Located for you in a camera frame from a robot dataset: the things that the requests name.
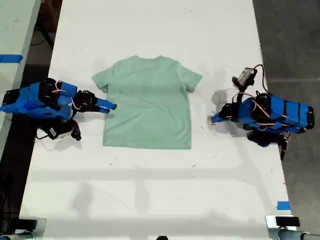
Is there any pale green T-shirt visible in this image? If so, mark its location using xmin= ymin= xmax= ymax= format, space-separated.
xmin=91 ymin=55 xmax=204 ymax=150

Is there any long blue tape strip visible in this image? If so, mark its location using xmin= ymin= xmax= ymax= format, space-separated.
xmin=0 ymin=53 xmax=24 ymax=64

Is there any white side table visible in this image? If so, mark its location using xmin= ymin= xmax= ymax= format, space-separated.
xmin=0 ymin=0 xmax=42 ymax=158

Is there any short blue tape piece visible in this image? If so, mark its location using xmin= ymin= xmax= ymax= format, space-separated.
xmin=276 ymin=200 xmax=292 ymax=211

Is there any small black box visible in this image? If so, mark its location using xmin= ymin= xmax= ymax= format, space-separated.
xmin=275 ymin=216 xmax=301 ymax=227
xmin=16 ymin=218 xmax=38 ymax=231

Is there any grey metal pipe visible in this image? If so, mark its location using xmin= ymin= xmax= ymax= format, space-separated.
xmin=0 ymin=231 xmax=38 ymax=240
xmin=268 ymin=227 xmax=320 ymax=240

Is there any black and white camera box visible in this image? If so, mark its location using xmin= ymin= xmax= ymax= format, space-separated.
xmin=48 ymin=119 xmax=82 ymax=142

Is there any black and grey camera box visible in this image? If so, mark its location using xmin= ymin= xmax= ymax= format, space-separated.
xmin=231 ymin=66 xmax=258 ymax=101

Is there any black camera cable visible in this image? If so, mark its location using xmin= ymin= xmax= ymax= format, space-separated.
xmin=253 ymin=64 xmax=270 ymax=95
xmin=35 ymin=127 xmax=52 ymax=140

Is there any black floor cable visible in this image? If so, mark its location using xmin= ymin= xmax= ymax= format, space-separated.
xmin=30 ymin=23 xmax=55 ymax=50

